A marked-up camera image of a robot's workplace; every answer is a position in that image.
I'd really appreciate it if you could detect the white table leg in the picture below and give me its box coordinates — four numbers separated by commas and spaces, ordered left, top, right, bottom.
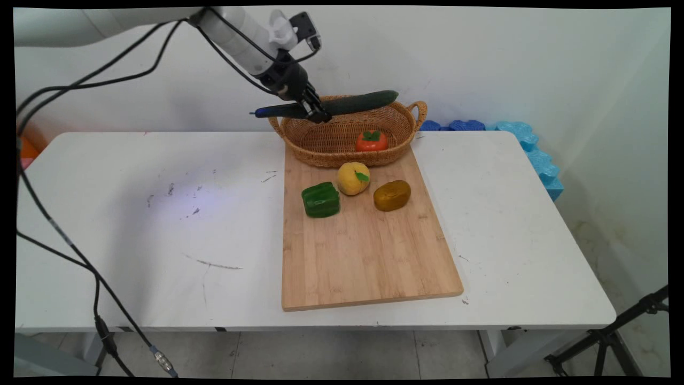
478, 327, 594, 378

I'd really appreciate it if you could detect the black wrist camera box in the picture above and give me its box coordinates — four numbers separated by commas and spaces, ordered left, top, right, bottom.
289, 11, 323, 52

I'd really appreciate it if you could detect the dark blue foam mat piece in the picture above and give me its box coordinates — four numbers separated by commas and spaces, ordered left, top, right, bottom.
418, 119, 487, 132

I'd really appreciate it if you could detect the black cable with metal connector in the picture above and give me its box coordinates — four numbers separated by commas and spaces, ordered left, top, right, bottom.
15, 136, 179, 378

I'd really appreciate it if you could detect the thin black cable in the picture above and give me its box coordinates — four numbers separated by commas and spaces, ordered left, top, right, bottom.
15, 20, 188, 116
15, 20, 185, 137

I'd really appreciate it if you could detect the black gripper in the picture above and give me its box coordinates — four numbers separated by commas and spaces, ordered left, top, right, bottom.
259, 49, 333, 125

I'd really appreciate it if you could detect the woven wicker basket with handles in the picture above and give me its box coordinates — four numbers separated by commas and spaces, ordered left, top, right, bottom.
268, 95, 428, 168

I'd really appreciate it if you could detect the black cable looped on wrist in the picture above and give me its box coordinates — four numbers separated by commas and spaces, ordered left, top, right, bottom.
195, 6, 322, 97

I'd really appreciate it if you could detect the dark green cucumber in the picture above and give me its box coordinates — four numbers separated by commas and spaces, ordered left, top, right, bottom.
249, 90, 399, 120

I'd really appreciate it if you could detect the brown potato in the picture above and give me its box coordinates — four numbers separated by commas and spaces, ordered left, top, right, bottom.
373, 180, 412, 212

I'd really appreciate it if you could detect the green bell pepper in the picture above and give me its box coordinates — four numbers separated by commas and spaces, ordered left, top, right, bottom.
301, 181, 341, 219

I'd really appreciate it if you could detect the bamboo wooden cutting board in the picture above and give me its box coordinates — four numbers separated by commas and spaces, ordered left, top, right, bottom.
281, 145, 464, 312

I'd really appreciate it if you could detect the black cable with inline plug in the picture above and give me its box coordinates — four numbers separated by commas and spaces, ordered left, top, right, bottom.
15, 230, 137, 378

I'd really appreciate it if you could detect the red tomato with green leaf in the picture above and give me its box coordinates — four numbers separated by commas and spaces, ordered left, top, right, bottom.
355, 130, 389, 153

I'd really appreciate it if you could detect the yellow lemon with green leaf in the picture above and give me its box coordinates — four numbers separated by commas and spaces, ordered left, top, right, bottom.
337, 161, 371, 196

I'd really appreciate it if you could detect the light blue foam mat piece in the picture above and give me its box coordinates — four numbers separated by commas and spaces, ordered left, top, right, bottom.
493, 121, 565, 202

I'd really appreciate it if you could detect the black tripod stand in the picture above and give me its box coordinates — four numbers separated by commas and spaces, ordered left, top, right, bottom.
544, 285, 670, 378

